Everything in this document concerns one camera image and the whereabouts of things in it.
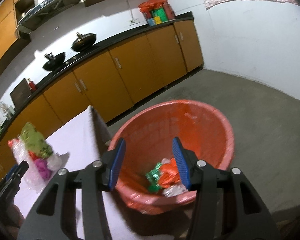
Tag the red plastic trash basket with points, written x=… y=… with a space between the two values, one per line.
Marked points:
x=159 y=132

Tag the wall power socket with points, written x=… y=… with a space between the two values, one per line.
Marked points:
x=134 y=21

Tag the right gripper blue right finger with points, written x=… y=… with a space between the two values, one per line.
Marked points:
x=183 y=162

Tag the dark cutting board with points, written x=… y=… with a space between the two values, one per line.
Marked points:
x=21 y=93

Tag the black wok with lid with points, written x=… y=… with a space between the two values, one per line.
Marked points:
x=83 y=42

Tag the clear crumpled plastic bag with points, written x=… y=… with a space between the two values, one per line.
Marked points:
x=54 y=162

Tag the glass jar on counter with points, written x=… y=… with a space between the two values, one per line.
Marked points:
x=7 y=111

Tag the white tablecloth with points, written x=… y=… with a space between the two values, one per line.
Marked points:
x=81 y=141

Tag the steel range hood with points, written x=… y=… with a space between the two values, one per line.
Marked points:
x=31 y=14

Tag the red bag on boxes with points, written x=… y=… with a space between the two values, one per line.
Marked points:
x=151 y=5

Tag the colourful boxes on counter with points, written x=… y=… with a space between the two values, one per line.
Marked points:
x=160 y=15

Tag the bubble wrap sheet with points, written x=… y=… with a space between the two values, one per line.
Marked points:
x=31 y=177

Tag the lower wooden cabinets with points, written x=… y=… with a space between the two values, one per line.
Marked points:
x=112 y=81

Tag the red bottle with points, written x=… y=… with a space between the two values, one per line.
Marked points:
x=32 y=85

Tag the small green plastic bag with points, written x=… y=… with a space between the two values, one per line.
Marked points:
x=153 y=177

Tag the magenta plastic bag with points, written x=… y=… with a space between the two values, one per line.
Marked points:
x=41 y=165

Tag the red plastic bag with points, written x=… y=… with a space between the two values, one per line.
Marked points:
x=169 y=175

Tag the orange plastic bag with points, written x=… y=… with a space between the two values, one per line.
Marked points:
x=33 y=155

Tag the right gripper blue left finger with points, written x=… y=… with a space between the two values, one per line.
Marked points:
x=114 y=167

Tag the black wok left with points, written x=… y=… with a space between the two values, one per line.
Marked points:
x=54 y=62

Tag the white plastic bag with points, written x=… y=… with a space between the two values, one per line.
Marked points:
x=174 y=190

